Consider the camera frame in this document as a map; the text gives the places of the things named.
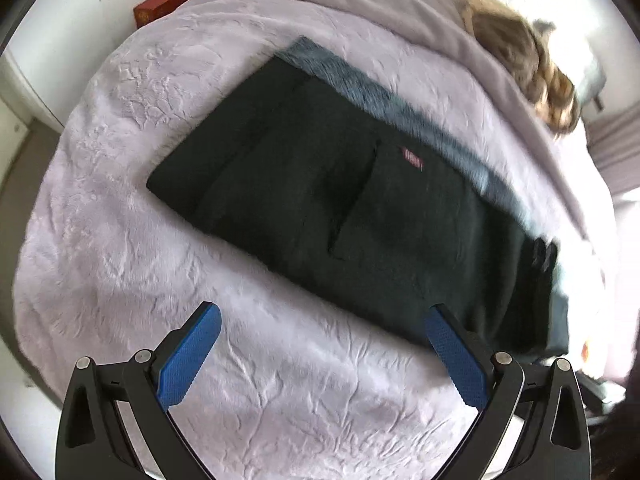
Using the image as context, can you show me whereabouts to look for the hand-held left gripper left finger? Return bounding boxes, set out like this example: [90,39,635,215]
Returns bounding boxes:
[55,301,222,480]

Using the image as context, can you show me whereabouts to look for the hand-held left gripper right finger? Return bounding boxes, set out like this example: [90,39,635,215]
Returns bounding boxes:
[424,302,592,480]

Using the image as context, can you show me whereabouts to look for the black pants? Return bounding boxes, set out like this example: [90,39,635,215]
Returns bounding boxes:
[146,55,571,361]

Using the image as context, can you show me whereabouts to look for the lilac embossed bedspread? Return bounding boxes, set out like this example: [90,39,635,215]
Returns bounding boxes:
[15,0,616,480]

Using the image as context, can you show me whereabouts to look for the lilac curtain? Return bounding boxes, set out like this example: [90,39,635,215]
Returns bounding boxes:
[585,110,640,201]

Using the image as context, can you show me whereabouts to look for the blue floral bed runner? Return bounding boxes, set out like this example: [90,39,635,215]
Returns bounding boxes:
[275,35,538,241]

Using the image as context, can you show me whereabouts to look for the brown fluffy garment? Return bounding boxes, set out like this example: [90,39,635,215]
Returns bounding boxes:
[470,10,551,88]

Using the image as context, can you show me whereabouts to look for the white glossy wardrobe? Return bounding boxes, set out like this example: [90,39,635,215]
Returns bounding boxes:
[0,0,211,131]

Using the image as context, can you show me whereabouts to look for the red box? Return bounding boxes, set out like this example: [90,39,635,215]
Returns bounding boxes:
[133,0,211,28]

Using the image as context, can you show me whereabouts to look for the lilac smooth duvet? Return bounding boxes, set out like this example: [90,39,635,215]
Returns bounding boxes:
[200,0,616,281]

